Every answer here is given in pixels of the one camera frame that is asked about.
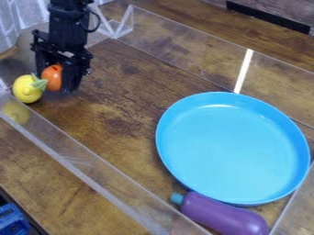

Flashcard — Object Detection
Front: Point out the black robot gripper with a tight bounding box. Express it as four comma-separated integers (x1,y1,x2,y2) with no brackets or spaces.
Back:
31,3,92,94

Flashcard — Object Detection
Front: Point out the orange toy carrot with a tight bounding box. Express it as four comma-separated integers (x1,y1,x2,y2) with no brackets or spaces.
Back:
31,64,63,92

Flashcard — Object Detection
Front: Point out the yellow toy lemon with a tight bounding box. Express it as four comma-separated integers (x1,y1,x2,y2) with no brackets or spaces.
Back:
12,74,43,104

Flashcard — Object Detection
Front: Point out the white curtain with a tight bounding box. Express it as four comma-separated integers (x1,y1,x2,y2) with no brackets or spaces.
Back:
0,0,113,54

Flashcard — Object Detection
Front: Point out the black baseboard strip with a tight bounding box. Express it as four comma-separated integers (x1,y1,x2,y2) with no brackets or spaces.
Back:
226,0,310,35

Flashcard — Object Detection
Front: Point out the blue plastic plate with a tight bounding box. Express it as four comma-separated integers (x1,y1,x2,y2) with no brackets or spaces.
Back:
156,92,310,206

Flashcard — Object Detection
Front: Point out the blue plastic crate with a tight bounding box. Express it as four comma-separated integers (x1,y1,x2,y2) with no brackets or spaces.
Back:
0,203,31,235

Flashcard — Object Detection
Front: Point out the purple toy eggplant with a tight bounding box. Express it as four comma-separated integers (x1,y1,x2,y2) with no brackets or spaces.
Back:
171,192,268,235

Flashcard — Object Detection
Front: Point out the clear acrylic enclosure wall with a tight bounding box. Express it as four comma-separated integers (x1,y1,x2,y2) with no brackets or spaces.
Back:
0,0,314,235

